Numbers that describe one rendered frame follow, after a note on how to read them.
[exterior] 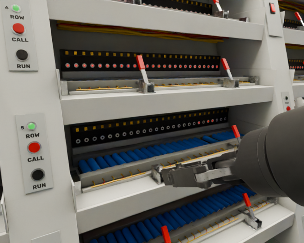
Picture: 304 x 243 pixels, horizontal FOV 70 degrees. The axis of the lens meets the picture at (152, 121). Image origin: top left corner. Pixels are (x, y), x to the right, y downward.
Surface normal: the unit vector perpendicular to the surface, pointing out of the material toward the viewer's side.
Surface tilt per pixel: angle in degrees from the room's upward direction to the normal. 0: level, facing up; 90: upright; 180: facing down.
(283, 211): 19
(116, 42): 90
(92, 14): 109
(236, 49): 90
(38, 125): 90
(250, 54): 90
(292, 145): 71
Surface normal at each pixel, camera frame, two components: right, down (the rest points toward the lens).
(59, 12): 0.49, 0.23
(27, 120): 0.47, -0.10
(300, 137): -0.88, -0.32
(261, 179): -0.76, 0.39
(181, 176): -0.91, 0.15
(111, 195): 0.01, -0.97
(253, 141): -0.78, -0.59
